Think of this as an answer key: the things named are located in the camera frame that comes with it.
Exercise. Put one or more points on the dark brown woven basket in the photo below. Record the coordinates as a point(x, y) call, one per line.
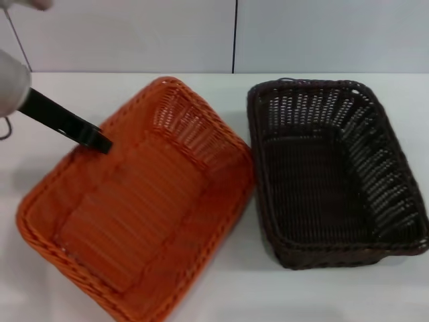
point(318, 181)

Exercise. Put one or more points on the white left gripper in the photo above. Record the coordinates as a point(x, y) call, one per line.
point(13, 84)

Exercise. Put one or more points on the orange woven plastic basket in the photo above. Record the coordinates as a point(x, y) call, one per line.
point(144, 208)

